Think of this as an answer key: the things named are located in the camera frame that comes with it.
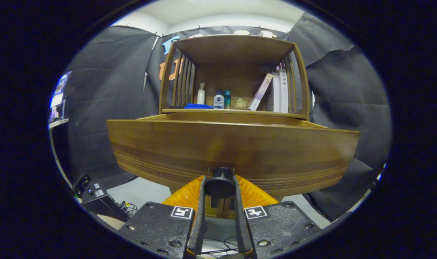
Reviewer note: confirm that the blue wall poster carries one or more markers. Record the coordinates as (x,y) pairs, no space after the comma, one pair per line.
(61,83)

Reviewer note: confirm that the beige lidded teacup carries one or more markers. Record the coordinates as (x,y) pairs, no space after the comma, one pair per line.
(239,104)

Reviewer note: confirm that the wooden drawer with black knob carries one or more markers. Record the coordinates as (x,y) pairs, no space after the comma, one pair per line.
(233,144)

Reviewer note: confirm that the pink purple book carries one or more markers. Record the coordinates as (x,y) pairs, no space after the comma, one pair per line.
(260,91)

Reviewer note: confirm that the white pump bottle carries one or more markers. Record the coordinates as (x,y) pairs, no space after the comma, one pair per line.
(201,96)

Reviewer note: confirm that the wooden cabinet door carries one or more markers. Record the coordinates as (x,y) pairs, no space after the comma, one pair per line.
(230,212)
(213,212)

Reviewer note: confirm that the wooden countertop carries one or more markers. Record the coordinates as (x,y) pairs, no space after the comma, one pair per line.
(240,110)

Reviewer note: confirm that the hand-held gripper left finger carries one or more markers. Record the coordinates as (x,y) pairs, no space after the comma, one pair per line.
(200,223)

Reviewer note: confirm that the white panel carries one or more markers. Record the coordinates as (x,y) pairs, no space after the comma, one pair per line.
(375,181)

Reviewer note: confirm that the white book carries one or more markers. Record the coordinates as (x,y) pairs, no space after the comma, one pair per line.
(276,93)
(284,93)

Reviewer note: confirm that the teal slim bottle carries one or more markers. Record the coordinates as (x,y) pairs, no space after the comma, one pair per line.
(227,100)

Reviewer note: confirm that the white lotion bottle blue cap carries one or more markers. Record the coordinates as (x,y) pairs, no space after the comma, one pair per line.
(218,101)

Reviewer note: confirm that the blue folded cloth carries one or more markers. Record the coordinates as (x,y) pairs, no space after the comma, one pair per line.
(198,106)

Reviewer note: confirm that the dark patterned book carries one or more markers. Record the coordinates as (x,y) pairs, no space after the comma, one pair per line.
(269,99)

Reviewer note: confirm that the wooden cabinet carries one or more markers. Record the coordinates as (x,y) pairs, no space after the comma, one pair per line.
(236,50)

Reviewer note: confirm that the black electronic box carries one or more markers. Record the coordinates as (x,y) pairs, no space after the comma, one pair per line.
(100,203)

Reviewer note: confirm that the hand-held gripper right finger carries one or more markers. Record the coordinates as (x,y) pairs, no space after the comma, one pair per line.
(241,223)

